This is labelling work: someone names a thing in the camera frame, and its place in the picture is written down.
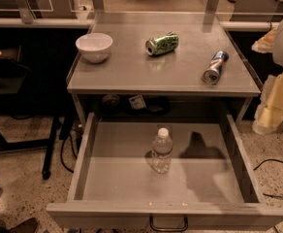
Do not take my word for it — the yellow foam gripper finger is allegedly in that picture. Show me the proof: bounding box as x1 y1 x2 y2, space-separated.
252 73 283 135
251 28 276 53

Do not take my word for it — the clear plastic water bottle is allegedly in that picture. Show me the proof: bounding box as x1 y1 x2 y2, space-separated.
151 127 173 174

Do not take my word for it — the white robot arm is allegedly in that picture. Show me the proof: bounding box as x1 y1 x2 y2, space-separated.
252 19 283 135

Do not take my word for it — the grey metal counter cabinet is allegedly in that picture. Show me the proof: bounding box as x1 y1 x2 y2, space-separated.
68 13 260 123

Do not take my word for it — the white tag under counter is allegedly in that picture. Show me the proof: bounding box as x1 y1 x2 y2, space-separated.
129 95 146 110

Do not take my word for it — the dark round object under counter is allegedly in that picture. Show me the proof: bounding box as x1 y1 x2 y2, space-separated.
102 94 120 112

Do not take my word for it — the open grey metal drawer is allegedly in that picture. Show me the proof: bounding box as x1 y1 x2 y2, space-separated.
47 115 283 231

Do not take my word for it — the blue silver energy drink can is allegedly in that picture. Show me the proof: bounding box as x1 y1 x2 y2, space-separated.
203 50 229 84

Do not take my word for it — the crushed green soda can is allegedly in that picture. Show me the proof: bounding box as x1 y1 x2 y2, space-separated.
145 32 179 56

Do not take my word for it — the white ceramic bowl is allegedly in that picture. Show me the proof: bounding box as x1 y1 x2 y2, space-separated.
76 33 113 63

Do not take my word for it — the black side table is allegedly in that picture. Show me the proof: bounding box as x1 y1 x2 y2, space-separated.
0 48 75 180

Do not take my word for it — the black floor cable right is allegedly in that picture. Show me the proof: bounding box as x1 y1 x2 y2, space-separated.
253 158 283 199

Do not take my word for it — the black floor cable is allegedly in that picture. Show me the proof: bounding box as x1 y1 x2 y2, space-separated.
253 158 283 199
59 126 84 175

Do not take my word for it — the black drawer handle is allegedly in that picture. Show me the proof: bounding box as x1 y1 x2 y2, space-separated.
149 216 189 233

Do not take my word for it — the black floor cable left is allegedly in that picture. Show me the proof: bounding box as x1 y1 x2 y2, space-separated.
59 126 84 175

